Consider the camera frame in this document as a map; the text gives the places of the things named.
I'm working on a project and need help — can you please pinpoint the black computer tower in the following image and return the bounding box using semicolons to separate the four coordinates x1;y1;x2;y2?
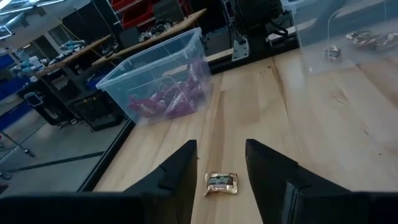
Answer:
23;90;75;128
71;91;125;131

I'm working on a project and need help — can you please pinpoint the blue bin shelving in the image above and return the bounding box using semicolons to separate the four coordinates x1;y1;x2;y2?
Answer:
0;52;32;131

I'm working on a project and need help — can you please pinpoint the red bin shelving rack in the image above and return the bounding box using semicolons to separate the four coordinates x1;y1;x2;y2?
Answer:
110;0;156;29

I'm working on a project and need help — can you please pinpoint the wooden workbench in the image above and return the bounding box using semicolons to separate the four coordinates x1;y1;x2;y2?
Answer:
34;34;112;78
93;7;208;66

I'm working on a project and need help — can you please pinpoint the large clear plastic bin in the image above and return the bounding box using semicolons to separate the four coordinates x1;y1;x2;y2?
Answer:
281;0;398;75

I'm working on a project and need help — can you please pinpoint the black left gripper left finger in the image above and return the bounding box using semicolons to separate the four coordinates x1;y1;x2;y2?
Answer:
0;139;198;224

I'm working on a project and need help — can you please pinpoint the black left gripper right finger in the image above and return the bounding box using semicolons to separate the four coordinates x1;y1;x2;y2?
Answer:
245;139;398;224

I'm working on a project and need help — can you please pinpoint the small clear plastic bin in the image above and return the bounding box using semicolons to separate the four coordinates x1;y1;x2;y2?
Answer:
95;27;215;125

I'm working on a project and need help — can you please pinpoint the long ceiling light rail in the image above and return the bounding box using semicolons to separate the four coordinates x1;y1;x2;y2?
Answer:
0;0;66;15

